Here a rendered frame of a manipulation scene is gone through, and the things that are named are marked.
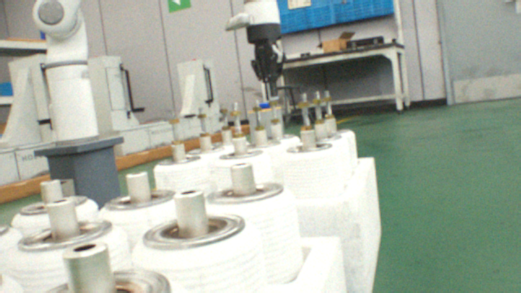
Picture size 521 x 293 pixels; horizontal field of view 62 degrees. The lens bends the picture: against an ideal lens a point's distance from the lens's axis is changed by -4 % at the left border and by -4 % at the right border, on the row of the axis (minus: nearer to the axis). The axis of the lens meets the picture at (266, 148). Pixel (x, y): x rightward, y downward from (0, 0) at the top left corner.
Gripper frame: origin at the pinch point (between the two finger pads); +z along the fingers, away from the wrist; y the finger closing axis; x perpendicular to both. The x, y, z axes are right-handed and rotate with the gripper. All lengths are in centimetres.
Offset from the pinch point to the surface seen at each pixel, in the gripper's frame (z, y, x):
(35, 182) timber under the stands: 30, 183, 57
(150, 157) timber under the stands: 33, 245, -20
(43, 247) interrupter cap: 10, -52, 47
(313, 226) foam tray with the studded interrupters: 21.1, -31.6, 12.0
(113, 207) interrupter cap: 10, -42, 41
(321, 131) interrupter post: 8.7, -17.7, -0.1
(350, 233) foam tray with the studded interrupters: 22.4, -35.3, 8.1
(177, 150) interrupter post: 8.5, -10.3, 24.9
